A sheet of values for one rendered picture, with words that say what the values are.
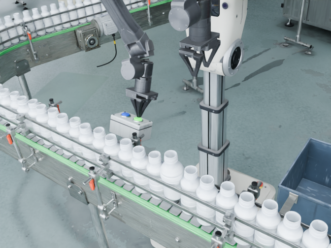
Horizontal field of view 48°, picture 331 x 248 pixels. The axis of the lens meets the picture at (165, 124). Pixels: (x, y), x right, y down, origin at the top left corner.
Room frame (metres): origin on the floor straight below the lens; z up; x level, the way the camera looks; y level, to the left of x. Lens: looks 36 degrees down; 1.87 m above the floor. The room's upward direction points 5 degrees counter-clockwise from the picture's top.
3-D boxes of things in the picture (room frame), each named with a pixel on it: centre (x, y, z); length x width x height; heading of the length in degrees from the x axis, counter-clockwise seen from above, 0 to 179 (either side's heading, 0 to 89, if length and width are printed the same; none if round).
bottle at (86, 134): (1.02, 0.27, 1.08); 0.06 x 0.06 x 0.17
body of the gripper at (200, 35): (0.91, -0.11, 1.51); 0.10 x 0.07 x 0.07; 140
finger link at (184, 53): (0.89, -0.10, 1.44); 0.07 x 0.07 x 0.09; 50
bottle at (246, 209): (0.64, -0.19, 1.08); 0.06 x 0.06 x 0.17
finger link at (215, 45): (0.92, -0.12, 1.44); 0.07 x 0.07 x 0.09; 50
